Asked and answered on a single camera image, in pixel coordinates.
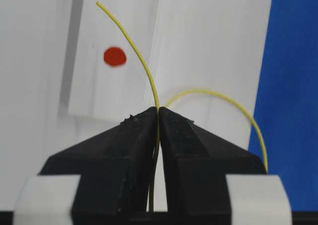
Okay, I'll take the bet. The large white foam board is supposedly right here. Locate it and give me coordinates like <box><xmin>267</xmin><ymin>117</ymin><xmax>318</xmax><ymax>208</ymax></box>
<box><xmin>0</xmin><ymin>0</ymin><xmax>271</xmax><ymax>210</ymax></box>

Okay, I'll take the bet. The yellow solder wire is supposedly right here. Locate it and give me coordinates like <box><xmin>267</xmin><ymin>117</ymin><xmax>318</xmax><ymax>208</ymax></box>
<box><xmin>95</xmin><ymin>1</ymin><xmax>268</xmax><ymax>213</ymax></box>

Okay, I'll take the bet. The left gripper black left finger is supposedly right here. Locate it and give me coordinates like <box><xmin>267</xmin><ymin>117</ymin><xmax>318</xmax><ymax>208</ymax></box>
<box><xmin>39</xmin><ymin>107</ymin><xmax>158</xmax><ymax>214</ymax></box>

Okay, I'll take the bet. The blue table cloth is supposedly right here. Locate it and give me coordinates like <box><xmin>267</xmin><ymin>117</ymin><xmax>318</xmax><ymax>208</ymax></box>
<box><xmin>254</xmin><ymin>0</ymin><xmax>318</xmax><ymax>211</ymax></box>

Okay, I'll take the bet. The small raised white plate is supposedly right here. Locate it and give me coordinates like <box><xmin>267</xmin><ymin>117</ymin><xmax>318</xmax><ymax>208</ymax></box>
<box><xmin>61</xmin><ymin>0</ymin><xmax>159</xmax><ymax>122</ymax></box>

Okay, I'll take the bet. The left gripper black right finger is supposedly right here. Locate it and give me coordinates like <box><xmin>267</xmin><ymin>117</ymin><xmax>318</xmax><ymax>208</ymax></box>
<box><xmin>159</xmin><ymin>107</ymin><xmax>266</xmax><ymax>214</ymax></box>

